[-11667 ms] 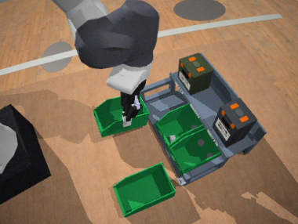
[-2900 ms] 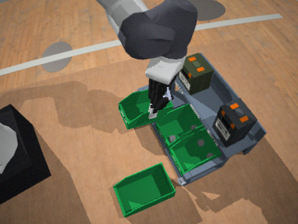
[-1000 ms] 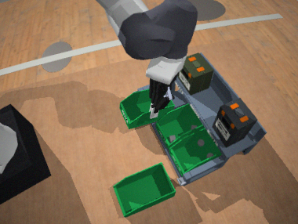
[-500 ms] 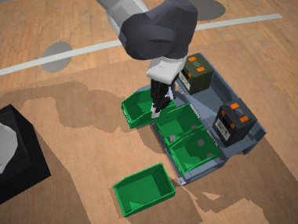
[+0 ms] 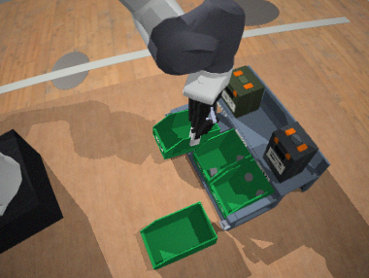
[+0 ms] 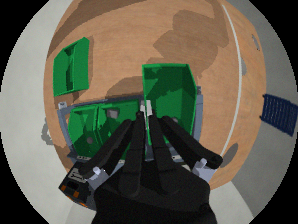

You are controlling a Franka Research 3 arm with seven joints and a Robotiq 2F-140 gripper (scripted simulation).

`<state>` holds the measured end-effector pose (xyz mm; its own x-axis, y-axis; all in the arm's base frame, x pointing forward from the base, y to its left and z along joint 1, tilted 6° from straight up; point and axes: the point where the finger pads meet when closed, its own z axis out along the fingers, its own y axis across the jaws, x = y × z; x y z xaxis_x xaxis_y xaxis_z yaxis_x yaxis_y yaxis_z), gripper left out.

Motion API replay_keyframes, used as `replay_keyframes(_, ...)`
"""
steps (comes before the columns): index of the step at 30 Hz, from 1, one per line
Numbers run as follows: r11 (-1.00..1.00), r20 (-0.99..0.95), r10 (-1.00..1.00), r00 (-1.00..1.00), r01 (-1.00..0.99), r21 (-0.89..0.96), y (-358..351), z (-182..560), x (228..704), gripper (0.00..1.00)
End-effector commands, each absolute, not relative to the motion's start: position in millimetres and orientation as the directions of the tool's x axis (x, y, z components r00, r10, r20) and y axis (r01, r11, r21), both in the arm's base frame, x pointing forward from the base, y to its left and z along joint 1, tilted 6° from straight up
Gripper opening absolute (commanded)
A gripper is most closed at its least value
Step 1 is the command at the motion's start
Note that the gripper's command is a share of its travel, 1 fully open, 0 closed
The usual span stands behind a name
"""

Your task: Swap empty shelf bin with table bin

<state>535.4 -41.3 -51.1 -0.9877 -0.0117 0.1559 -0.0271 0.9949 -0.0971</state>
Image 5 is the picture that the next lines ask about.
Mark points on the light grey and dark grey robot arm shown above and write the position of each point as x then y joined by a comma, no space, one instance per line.
204,40

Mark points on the grey shelf rack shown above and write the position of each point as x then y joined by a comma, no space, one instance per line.
255,130

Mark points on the grey disc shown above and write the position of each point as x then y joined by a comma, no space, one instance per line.
248,177

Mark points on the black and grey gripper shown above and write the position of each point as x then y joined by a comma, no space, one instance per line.
202,118

